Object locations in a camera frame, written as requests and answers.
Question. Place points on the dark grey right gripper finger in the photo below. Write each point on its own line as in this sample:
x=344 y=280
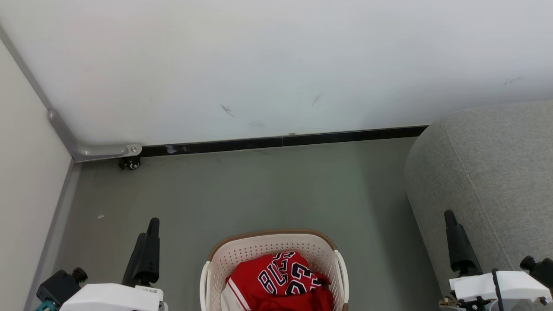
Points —
x=461 y=250

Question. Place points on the white right gripper housing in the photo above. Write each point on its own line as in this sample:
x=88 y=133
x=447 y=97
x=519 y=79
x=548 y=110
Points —
x=514 y=283

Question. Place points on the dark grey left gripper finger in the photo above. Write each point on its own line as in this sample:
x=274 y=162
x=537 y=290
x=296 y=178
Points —
x=135 y=268
x=153 y=255

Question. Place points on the white left gripper housing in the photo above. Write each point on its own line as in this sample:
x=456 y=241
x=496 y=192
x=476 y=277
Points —
x=108 y=300

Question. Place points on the red basketball jersey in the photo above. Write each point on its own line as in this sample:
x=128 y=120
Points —
x=281 y=280

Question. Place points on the grey fabric sofa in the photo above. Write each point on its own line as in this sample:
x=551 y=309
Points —
x=497 y=164

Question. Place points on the cream perforated laundry basket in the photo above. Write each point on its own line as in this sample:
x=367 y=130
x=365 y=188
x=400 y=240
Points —
x=242 y=255

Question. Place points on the small black caster wheel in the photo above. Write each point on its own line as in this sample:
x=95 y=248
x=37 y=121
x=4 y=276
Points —
x=130 y=163

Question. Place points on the black baseboard strip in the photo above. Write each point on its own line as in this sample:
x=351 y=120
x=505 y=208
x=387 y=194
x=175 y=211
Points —
x=302 y=140

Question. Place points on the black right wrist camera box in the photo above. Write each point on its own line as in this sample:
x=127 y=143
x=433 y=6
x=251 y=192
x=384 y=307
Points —
x=542 y=270

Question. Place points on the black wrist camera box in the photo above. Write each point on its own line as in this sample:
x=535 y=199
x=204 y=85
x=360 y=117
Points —
x=542 y=270
x=58 y=287

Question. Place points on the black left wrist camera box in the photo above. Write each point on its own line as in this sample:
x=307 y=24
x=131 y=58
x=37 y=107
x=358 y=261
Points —
x=58 y=287

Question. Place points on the grey metal frame tube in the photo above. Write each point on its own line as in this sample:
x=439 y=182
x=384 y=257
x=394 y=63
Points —
x=95 y=151

